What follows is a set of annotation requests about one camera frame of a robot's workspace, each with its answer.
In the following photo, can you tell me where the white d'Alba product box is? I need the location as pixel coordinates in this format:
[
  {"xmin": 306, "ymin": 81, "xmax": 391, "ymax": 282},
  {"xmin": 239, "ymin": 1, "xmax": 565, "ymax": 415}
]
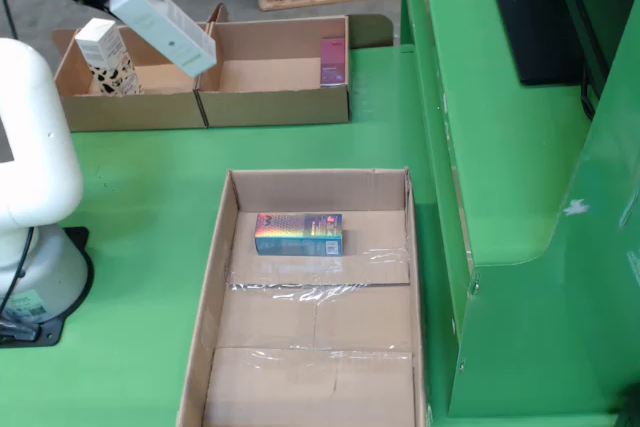
[{"xmin": 108, "ymin": 0, "xmax": 219, "ymax": 80}]

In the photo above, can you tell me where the divided cardboard box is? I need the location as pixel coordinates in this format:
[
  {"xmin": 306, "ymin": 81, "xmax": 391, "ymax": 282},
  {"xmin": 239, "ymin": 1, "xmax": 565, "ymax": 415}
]
[{"xmin": 51, "ymin": 2, "xmax": 352, "ymax": 132}]

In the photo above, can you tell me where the maroon product box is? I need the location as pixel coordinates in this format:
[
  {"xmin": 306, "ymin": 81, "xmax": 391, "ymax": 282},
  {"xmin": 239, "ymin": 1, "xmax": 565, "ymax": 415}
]
[{"xmin": 319, "ymin": 36, "xmax": 349, "ymax": 87}]

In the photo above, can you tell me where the holographic rainbow product box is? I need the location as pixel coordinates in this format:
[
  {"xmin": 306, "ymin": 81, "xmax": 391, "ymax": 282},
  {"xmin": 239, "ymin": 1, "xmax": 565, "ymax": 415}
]
[{"xmin": 254, "ymin": 212, "xmax": 344, "ymax": 257}]

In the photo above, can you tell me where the large open cardboard tray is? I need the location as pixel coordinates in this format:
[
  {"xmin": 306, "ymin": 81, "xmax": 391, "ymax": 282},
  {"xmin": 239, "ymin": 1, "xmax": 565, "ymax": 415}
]
[{"xmin": 175, "ymin": 165, "xmax": 431, "ymax": 427}]

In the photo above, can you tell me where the white printed carton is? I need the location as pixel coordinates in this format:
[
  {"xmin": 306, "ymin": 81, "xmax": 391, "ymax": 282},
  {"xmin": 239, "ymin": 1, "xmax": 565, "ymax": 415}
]
[{"xmin": 74, "ymin": 17, "xmax": 144, "ymax": 97}]

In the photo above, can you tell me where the dark olive rounded panel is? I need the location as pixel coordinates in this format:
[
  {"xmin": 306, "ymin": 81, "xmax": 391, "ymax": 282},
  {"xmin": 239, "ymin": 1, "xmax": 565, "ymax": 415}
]
[{"xmin": 348, "ymin": 14, "xmax": 395, "ymax": 50}]

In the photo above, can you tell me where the black monitor panel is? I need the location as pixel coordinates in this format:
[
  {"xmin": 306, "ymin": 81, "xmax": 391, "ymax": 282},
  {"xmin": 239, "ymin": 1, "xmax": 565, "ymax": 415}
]
[{"xmin": 482, "ymin": 0, "xmax": 614, "ymax": 87}]

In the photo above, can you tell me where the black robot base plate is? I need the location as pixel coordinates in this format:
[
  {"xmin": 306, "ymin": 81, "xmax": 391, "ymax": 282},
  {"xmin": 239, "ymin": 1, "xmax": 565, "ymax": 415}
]
[{"xmin": 0, "ymin": 225, "xmax": 95, "ymax": 348}]

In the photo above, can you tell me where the black base cable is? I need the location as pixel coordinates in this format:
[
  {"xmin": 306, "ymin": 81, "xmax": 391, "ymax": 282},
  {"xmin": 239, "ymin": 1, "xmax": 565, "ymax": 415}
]
[{"xmin": 0, "ymin": 0, "xmax": 37, "ymax": 343}]

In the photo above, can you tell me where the black cabinet cable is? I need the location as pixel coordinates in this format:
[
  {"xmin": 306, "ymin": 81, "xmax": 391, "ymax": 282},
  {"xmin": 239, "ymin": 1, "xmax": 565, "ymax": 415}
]
[{"xmin": 581, "ymin": 69, "xmax": 601, "ymax": 121}]

